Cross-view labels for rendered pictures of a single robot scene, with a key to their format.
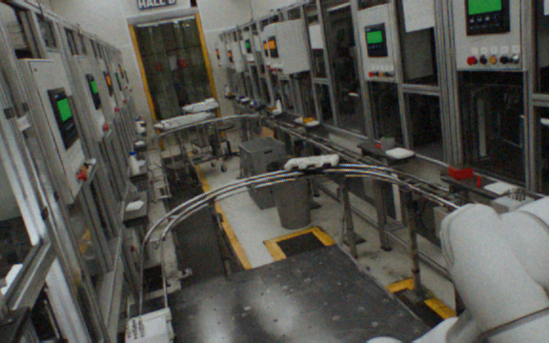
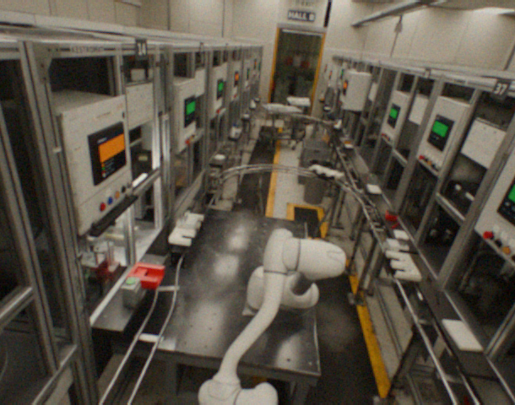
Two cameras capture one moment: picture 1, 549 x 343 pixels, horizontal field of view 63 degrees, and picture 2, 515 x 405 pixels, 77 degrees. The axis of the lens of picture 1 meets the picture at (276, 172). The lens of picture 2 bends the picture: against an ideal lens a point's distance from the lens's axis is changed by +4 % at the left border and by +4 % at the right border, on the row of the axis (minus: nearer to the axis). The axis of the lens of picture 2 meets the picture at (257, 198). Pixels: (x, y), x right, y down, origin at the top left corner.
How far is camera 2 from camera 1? 77 cm
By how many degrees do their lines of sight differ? 18
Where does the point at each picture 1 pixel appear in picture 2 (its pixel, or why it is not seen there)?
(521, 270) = (280, 257)
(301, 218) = (315, 199)
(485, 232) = (278, 240)
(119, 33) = (268, 31)
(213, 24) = (333, 44)
